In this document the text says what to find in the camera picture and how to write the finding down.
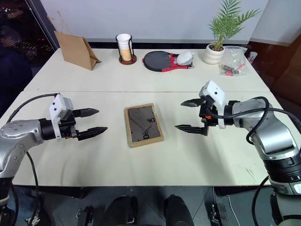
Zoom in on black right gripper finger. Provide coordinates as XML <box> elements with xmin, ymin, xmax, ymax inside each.
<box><xmin>174</xmin><ymin>118</ymin><xmax>209</xmax><ymax>137</ymax></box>
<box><xmin>180</xmin><ymin>98</ymin><xmax>205</xmax><ymax>108</ymax></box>

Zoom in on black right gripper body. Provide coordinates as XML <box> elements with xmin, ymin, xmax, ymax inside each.
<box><xmin>199</xmin><ymin>99</ymin><xmax>218</xmax><ymax>127</ymax></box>

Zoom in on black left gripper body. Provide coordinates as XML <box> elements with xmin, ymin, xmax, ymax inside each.
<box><xmin>58</xmin><ymin>110</ymin><xmax>79</xmax><ymax>141</ymax></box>

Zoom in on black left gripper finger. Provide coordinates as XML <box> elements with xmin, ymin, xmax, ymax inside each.
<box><xmin>72</xmin><ymin>108</ymin><xmax>99</xmax><ymax>118</ymax></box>
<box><xmin>76</xmin><ymin>126</ymin><xmax>108</xmax><ymax>141</ymax></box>

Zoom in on red table tennis paddle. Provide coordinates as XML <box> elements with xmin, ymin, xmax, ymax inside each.
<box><xmin>154</xmin><ymin>53</ymin><xmax>195</xmax><ymax>72</ymax></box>

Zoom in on crumpled white cloth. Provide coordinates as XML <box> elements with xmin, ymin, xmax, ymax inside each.
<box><xmin>176</xmin><ymin>51</ymin><xmax>196</xmax><ymax>66</ymax></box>

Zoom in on white ribbed plant pot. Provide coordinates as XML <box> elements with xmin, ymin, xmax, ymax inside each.
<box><xmin>203</xmin><ymin>43</ymin><xmax>226</xmax><ymax>65</ymax></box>

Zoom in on black table tennis paddle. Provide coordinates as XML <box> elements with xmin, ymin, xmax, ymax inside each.
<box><xmin>143</xmin><ymin>50</ymin><xmax>174</xmax><ymax>71</ymax></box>

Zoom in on clear plastic bag with parts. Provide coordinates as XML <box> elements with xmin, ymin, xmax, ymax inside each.
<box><xmin>218</xmin><ymin>46</ymin><xmax>250</xmax><ymax>77</ymax></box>

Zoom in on brown paper bag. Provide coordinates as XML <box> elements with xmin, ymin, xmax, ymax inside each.
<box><xmin>47</xmin><ymin>15</ymin><xmax>102</xmax><ymax>71</ymax></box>

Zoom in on cup stack in black holder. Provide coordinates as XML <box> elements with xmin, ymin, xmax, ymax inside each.
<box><xmin>115</xmin><ymin>34</ymin><xmax>138</xmax><ymax>65</ymax></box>

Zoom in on stacked paper cups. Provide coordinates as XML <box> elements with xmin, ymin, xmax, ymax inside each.
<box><xmin>116</xmin><ymin>33</ymin><xmax>131</xmax><ymax>61</ymax></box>

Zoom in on dark rounded robot foot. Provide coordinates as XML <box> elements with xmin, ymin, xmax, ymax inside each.
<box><xmin>164</xmin><ymin>194</ymin><xmax>192</xmax><ymax>226</ymax></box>
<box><xmin>104</xmin><ymin>195</ymin><xmax>139</xmax><ymax>226</ymax></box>

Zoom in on green palm plant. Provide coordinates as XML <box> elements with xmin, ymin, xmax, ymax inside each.
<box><xmin>207</xmin><ymin>0</ymin><xmax>262</xmax><ymax>51</ymax></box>

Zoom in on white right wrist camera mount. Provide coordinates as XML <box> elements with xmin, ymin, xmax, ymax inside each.
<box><xmin>199</xmin><ymin>80</ymin><xmax>228</xmax><ymax>129</ymax></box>

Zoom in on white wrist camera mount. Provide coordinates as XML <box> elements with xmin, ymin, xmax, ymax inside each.
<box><xmin>49</xmin><ymin>94</ymin><xmax>74</xmax><ymax>141</ymax></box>
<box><xmin>199</xmin><ymin>80</ymin><xmax>228</xmax><ymax>129</ymax></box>

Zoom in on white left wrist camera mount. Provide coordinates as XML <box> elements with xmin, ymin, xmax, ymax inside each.
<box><xmin>49</xmin><ymin>94</ymin><xmax>74</xmax><ymax>141</ymax></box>

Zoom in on wooden picture frame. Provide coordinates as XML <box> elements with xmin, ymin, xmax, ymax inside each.
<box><xmin>124</xmin><ymin>102</ymin><xmax>165</xmax><ymax>149</ymax></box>

